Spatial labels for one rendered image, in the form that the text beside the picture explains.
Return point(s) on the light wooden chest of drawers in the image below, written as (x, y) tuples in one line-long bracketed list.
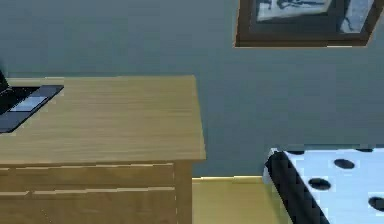
[(116, 126)]

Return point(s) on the black laptop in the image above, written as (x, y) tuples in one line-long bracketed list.
[(20, 106)]

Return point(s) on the white bed with black dots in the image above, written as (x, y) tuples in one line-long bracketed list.
[(346, 193)]

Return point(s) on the dark framed wall picture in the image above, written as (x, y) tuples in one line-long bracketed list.
[(300, 31)]

